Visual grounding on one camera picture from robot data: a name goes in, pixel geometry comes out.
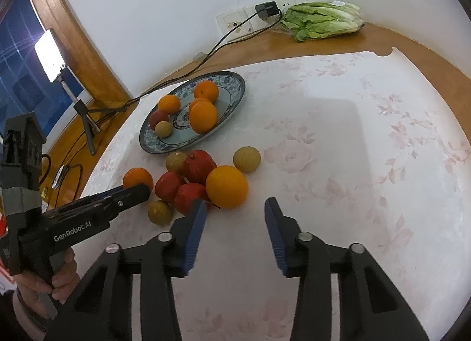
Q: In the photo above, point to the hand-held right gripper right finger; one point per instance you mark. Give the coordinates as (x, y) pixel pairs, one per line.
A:
(276, 238)

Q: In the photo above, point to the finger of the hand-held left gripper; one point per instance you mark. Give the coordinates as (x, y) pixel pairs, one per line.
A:
(106, 193)
(128, 197)

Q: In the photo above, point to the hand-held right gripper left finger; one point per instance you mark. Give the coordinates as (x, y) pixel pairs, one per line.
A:
(193, 238)

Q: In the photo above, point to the small orange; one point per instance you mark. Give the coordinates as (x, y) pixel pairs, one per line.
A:
(137, 177)

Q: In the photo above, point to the red apple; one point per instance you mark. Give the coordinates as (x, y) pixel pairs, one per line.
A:
(187, 195)
(157, 117)
(168, 185)
(199, 166)

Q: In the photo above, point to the blue and white patterned plate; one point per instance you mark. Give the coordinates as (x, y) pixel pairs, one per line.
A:
(180, 139)

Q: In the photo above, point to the person's left forearm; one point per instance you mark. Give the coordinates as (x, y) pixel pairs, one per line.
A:
(14, 322)

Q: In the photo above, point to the person's left hand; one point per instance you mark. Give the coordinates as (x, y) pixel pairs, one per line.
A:
(64, 273)

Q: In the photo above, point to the white phone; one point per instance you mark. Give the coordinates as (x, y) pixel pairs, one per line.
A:
(59, 177)

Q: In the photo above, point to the small metal tripod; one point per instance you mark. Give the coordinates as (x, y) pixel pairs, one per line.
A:
(82, 111)

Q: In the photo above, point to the white floral tablecloth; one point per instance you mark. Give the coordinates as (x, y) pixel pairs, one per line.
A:
(349, 179)

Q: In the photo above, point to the bright light panel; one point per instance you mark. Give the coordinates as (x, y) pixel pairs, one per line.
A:
(49, 54)

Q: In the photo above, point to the bagged green lettuce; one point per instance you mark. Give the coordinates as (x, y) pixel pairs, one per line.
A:
(320, 20)

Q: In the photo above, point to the black plug-in charger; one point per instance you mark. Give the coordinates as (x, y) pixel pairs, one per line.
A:
(266, 9)

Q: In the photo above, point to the wooden window frame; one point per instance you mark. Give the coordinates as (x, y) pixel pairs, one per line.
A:
(73, 31)

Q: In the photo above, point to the beige stained wall socket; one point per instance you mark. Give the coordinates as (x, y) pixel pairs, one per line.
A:
(231, 22)

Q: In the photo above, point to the white wall power socket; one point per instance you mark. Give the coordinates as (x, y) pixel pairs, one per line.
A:
(287, 2)

